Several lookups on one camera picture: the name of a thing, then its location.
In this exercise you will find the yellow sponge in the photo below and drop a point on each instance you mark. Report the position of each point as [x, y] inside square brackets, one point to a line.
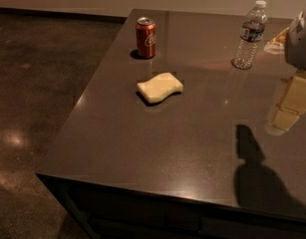
[159, 87]

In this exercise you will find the dark table cabinet base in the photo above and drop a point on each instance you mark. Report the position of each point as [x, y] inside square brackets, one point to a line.
[114, 213]

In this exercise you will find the red soda can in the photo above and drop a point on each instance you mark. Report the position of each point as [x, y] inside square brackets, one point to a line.
[145, 30]

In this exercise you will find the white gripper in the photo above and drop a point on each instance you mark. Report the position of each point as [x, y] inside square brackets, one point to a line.
[299, 47]

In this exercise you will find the clear plastic water bottle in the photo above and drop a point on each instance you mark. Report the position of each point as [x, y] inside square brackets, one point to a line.
[251, 34]

